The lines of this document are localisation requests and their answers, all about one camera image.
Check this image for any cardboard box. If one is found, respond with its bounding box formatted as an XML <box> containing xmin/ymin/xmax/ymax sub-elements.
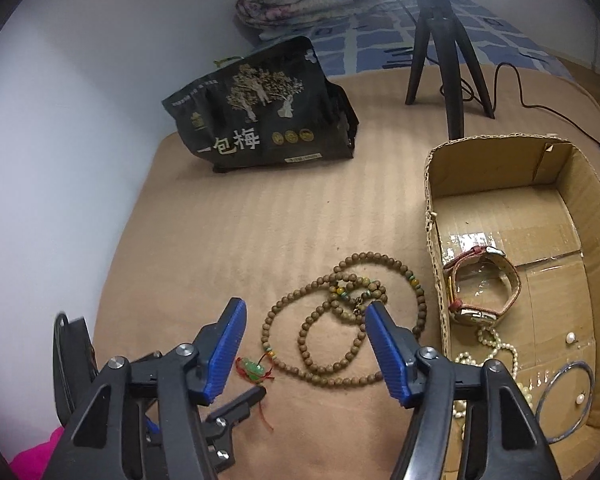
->
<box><xmin>424</xmin><ymin>132</ymin><xmax>600</xmax><ymax>480</ymax></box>

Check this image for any red strap wristwatch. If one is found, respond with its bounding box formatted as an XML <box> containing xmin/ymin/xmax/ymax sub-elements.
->
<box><xmin>442</xmin><ymin>245</ymin><xmax>523</xmax><ymax>323</ymax></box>

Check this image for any thin metal bangle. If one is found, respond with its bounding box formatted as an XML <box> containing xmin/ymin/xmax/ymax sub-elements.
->
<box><xmin>534</xmin><ymin>361</ymin><xmax>595</xmax><ymax>443</ymax></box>

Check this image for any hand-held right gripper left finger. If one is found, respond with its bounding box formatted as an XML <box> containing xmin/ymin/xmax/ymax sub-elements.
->
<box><xmin>42</xmin><ymin>297</ymin><xmax>248</xmax><ymax>480</ymax></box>

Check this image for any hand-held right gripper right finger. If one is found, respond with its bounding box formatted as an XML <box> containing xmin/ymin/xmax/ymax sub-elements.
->
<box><xmin>365</xmin><ymin>301</ymin><xmax>563</xmax><ymax>480</ymax></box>

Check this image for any brown wooden bead necklace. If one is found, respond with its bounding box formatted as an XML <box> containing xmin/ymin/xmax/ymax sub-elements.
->
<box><xmin>261</xmin><ymin>252</ymin><xmax>427</xmax><ymax>387</ymax></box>

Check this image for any black tripod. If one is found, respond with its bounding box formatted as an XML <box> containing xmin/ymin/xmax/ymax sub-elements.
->
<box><xmin>405</xmin><ymin>0</ymin><xmax>496</xmax><ymax>141</ymax></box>

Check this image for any folded floral quilt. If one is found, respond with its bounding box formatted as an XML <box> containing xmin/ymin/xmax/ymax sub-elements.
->
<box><xmin>235</xmin><ymin>0</ymin><xmax>381</xmax><ymax>43</ymax></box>

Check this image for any white pearl necklace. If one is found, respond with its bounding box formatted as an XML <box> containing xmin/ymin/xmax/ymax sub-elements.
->
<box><xmin>451</xmin><ymin>326</ymin><xmax>535</xmax><ymax>441</ymax></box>

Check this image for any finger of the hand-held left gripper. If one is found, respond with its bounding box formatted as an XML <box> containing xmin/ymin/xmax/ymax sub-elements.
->
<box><xmin>202</xmin><ymin>385</ymin><xmax>267</xmax><ymax>462</ymax></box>

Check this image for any pink cloth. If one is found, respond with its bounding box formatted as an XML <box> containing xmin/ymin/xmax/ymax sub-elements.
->
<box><xmin>10</xmin><ymin>427</ymin><xmax>63</xmax><ymax>480</ymax></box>

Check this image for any black power cable with switch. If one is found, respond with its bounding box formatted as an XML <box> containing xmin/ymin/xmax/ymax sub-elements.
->
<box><xmin>440</xmin><ymin>62</ymin><xmax>600</xmax><ymax>166</ymax></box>

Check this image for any black printed snack bag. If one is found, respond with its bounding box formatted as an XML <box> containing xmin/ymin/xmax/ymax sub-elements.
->
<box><xmin>161</xmin><ymin>36</ymin><xmax>359</xmax><ymax>175</ymax></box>

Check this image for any blue patterned bed sheet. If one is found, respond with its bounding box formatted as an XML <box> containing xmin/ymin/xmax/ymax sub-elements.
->
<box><xmin>260</xmin><ymin>0</ymin><xmax>571</xmax><ymax>78</ymax></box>

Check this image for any green jade pendant red cord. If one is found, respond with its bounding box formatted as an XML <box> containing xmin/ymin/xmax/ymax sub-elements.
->
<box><xmin>235</xmin><ymin>352</ymin><xmax>276</xmax><ymax>431</ymax></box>

